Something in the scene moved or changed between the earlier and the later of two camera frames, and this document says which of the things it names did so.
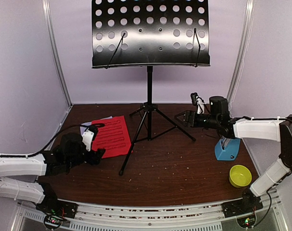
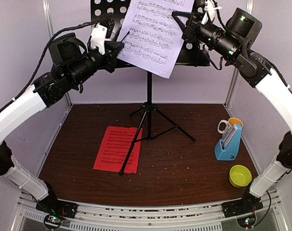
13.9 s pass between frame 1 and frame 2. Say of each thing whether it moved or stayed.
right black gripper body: moved
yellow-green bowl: stayed
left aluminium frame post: stayed
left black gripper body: moved
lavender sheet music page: moved
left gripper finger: moved
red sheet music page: moved
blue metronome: stayed
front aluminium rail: stayed
